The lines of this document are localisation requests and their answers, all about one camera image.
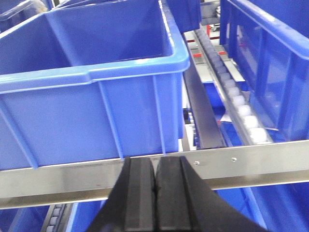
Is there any upper steel shelf rail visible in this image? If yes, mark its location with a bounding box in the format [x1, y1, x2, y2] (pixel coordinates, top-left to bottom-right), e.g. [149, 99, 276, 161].
[0, 140, 309, 209]

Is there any roller conveyor track upper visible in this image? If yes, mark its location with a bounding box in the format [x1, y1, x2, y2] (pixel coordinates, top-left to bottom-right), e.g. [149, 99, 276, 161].
[194, 29, 273, 145]

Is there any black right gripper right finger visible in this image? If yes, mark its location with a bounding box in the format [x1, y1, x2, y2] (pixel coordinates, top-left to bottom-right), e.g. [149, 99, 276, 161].
[155, 157, 265, 232]

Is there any blue bin top far right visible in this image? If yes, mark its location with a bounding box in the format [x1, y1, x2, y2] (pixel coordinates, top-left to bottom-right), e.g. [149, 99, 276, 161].
[220, 0, 309, 141]

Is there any roller conveyor track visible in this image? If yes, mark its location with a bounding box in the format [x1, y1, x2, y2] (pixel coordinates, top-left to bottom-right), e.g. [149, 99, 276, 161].
[194, 29, 273, 145]
[41, 203, 73, 232]

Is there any steel divider rail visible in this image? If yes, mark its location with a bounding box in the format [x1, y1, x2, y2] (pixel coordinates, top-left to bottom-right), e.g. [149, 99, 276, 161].
[182, 32, 227, 150]

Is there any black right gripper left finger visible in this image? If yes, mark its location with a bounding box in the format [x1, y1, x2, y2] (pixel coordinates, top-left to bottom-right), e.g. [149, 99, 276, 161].
[87, 158, 155, 232]

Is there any blue bin top shelf left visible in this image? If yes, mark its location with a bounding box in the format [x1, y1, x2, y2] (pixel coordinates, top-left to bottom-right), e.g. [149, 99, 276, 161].
[0, 0, 55, 32]

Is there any blue bin shelf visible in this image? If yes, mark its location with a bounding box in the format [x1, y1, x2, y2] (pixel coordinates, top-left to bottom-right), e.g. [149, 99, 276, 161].
[0, 0, 55, 32]
[0, 0, 190, 170]

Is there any blue bin upper left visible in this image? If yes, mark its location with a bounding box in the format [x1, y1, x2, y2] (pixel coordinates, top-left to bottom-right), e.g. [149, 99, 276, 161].
[0, 206, 49, 232]

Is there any blue bin top shelf right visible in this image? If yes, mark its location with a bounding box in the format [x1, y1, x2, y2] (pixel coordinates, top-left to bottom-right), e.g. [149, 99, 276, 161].
[0, 0, 190, 170]

